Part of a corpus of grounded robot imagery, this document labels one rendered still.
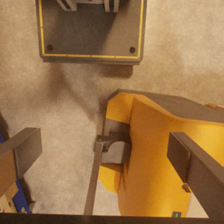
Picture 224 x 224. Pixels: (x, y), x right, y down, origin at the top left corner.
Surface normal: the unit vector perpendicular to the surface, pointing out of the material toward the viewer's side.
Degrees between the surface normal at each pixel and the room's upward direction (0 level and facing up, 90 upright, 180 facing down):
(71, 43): 0
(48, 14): 0
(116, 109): 22
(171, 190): 14
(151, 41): 0
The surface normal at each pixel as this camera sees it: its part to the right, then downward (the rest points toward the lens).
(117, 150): 0.00, 0.25
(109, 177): -0.37, 0.19
